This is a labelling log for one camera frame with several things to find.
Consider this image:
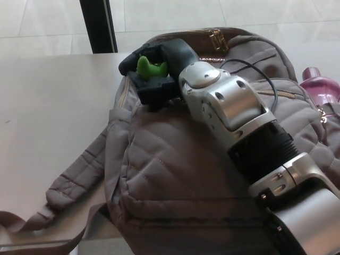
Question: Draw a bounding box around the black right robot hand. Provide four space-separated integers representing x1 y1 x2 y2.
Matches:
118 38 200 113

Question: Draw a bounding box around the green plush keychain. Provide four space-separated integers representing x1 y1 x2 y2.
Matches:
136 55 169 82

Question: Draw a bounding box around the taupe quilted backpack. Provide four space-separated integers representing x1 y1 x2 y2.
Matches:
0 26 340 255

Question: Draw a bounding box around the purple plastic bottle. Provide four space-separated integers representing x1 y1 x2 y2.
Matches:
300 66 340 117

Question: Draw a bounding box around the black vertical post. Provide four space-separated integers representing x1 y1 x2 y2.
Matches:
78 0 118 54

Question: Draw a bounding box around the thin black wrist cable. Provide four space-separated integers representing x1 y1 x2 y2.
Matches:
219 58 280 107

